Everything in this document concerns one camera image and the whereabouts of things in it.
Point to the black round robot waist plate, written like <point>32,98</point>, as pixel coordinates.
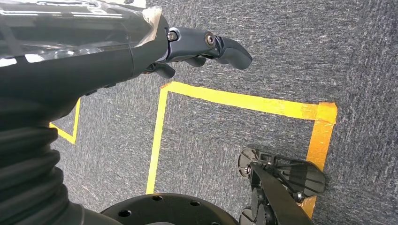
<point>171,208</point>

